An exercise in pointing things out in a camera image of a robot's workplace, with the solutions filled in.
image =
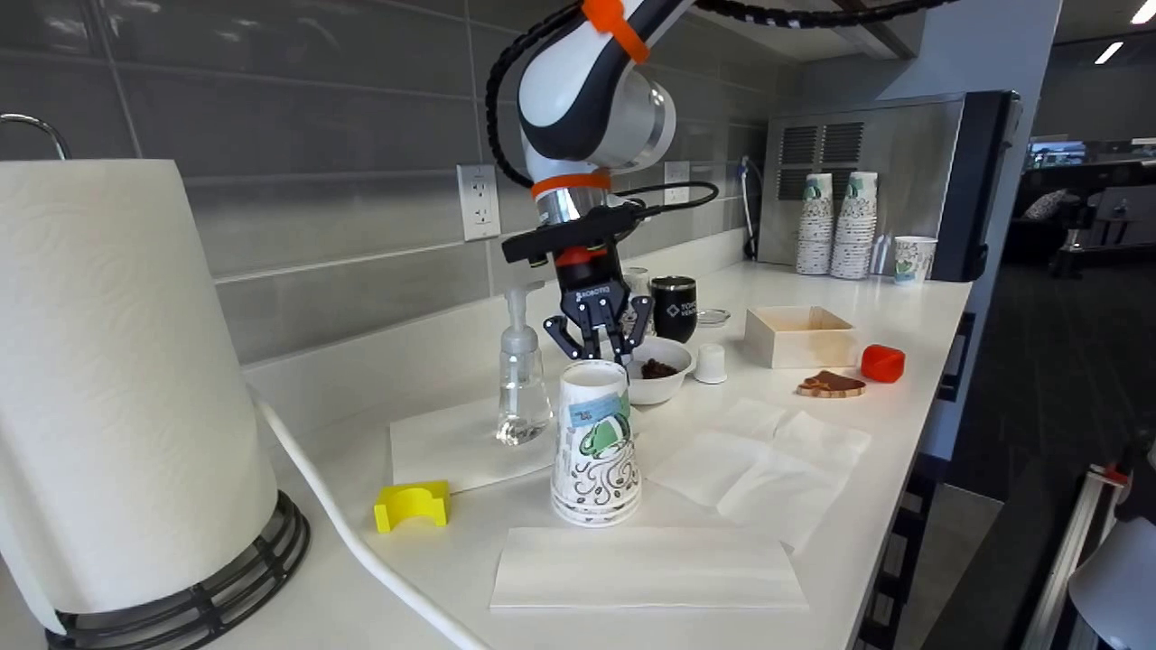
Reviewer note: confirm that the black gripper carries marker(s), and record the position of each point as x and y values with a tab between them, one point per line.
594	295

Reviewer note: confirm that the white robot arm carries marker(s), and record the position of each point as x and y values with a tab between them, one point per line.
570	110

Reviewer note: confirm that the white bowl with coffee beans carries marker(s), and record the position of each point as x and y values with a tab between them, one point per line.
658	368

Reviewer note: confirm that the black travel mug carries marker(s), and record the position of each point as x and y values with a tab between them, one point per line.
673	304

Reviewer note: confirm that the clear plastic lid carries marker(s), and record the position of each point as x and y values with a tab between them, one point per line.
712	314

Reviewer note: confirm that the small white pod cup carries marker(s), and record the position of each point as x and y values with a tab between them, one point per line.
711	363

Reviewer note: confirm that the clear glass bottle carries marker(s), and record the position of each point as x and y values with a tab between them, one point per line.
521	388

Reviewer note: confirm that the patterned paper cup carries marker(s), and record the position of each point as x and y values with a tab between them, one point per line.
594	473

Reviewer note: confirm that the white wooden box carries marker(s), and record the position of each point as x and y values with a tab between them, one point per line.
797	338

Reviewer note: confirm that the folded white napkin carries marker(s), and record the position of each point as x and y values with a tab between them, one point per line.
768	471

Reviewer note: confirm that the tall paper cup stack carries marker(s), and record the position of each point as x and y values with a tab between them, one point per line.
813	225

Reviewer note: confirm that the long white napkin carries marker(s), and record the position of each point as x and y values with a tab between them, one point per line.
642	569

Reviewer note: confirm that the yellow plastic block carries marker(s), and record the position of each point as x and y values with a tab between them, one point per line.
404	502

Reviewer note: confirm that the red plastic cup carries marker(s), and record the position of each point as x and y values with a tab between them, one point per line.
884	363

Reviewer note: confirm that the single paper cup far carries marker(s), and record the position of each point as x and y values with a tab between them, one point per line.
912	256

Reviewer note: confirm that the white paper towel roll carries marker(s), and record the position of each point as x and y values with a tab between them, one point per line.
129	437

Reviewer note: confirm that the black paper towel holder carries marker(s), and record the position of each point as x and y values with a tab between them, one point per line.
209	607

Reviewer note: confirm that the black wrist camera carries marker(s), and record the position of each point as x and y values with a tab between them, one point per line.
594	228

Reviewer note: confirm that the white wall outlet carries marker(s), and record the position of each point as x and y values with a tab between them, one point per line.
477	203

